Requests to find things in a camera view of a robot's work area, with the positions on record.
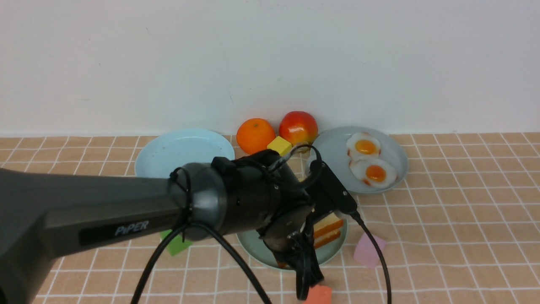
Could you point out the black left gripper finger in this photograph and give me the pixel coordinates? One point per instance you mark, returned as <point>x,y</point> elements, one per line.
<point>308,273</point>

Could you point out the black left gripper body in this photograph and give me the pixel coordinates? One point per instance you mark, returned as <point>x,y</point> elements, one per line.
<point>275,203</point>

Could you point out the toast slice top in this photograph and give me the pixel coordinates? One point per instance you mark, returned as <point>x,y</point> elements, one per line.
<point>329,227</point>

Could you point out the toast slice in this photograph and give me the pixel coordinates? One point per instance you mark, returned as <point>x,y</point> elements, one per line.
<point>329,227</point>
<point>327,240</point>

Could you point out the toast slice bottom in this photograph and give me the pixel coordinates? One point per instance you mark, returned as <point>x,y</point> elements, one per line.
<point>327,240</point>

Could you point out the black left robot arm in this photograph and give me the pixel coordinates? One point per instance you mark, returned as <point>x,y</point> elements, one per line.
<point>47,216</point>

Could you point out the orange-red foam cube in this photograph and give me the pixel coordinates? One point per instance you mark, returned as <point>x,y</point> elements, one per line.
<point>319,294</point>

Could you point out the yellow foam cube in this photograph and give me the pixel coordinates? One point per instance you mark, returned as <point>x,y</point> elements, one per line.
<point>280,145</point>

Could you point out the green round plate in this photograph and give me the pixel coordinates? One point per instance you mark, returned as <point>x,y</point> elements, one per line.
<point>256,249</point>

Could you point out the pink foam cube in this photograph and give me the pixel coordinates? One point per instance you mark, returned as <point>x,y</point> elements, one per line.
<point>365,253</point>

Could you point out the orange fruit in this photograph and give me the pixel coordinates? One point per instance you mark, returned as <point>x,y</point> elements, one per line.
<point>254,135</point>

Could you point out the red yellow apple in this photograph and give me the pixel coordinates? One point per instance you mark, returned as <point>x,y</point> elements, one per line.
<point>298,127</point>

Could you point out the grey round plate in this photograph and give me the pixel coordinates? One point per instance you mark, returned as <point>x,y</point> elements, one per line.
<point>332,146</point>

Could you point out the green foam cube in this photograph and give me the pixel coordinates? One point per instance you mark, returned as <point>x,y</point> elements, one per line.
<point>178,244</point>

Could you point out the fried egg back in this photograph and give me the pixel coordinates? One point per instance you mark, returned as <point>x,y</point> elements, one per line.
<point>363,144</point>

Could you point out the fried egg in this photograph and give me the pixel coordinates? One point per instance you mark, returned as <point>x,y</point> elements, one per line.
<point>363,144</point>
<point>374,172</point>

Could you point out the fried egg front right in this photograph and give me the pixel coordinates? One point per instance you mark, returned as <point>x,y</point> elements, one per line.
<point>374,172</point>

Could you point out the light blue round plate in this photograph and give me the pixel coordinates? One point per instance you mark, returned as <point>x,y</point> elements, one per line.
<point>177,148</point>

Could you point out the beige checkered tablecloth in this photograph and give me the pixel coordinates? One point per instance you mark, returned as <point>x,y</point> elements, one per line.
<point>463,228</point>

